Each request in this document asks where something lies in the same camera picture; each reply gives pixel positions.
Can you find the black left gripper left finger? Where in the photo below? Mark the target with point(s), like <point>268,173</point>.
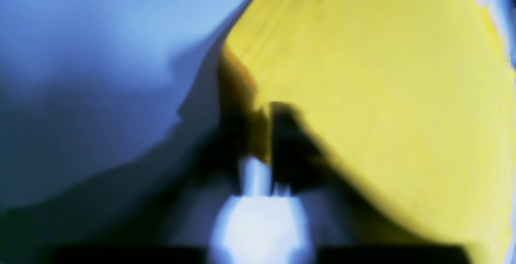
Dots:
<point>218,152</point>

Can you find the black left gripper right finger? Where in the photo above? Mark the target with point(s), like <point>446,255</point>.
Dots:
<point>297,161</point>

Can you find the orange T-shirt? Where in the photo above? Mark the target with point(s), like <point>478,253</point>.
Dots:
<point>412,100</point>

